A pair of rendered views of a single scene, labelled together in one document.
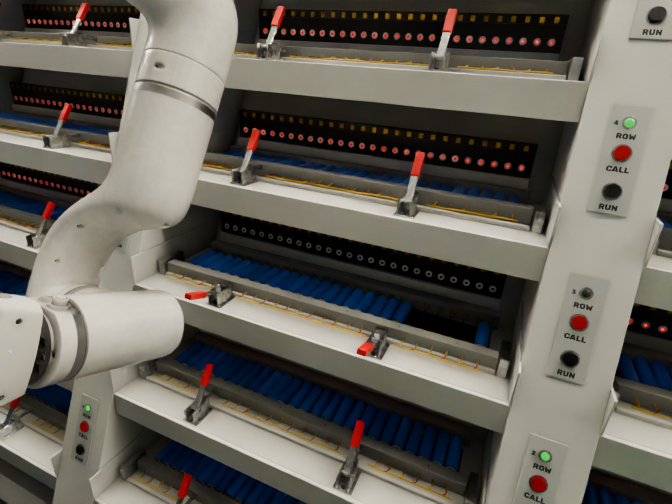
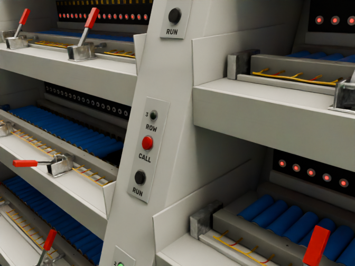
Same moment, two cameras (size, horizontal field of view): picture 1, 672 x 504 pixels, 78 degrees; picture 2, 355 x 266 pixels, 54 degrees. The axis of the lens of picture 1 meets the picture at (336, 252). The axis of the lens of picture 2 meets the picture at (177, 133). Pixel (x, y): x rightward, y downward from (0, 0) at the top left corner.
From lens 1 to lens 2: 49 cm
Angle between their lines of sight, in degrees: 22
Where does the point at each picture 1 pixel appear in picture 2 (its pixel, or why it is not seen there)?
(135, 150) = not seen: outside the picture
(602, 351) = (161, 171)
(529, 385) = (118, 201)
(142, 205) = not seen: outside the picture
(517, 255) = (123, 85)
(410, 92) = not seen: outside the picture
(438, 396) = (77, 209)
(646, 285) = (198, 106)
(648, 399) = (235, 233)
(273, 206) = (20, 62)
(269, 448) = (11, 245)
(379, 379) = (53, 193)
